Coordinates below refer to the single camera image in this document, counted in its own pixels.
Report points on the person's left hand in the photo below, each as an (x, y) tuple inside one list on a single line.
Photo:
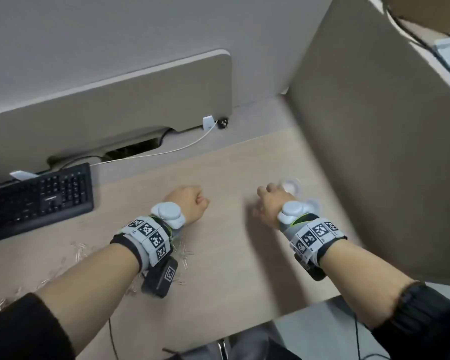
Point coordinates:
[(187, 202)]

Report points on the beige side partition panel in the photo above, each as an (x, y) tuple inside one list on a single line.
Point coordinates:
[(378, 146)]

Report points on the white round tracker puck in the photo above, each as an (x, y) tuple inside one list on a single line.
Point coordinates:
[(292, 210), (168, 212)]

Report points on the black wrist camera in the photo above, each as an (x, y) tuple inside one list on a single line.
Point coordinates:
[(315, 272), (161, 277)]

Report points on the black left sleeve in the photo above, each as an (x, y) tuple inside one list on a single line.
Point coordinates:
[(22, 329)]

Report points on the black sleeve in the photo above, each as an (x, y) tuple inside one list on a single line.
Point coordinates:
[(427, 326), (22, 329)]

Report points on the person's grey trousers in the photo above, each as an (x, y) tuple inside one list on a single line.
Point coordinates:
[(255, 344)]

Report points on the grey marker wristband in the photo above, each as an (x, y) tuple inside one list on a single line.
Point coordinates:
[(150, 236), (315, 236)]

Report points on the black keyboard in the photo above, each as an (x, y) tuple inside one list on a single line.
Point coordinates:
[(41, 198)]

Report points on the person's right forearm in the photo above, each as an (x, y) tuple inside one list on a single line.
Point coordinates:
[(360, 281)]

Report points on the person's left forearm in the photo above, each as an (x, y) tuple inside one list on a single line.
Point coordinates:
[(90, 288)]

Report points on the pile of silver paper clips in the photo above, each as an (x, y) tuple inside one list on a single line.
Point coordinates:
[(185, 254)]

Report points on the person's right hand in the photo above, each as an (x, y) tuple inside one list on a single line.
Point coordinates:
[(272, 204)]

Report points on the black plug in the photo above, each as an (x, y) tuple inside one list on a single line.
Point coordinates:
[(222, 124)]

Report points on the beige desk divider panel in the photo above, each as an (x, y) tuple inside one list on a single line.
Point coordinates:
[(116, 104)]

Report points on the black right sleeve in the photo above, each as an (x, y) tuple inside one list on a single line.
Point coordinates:
[(427, 326)]

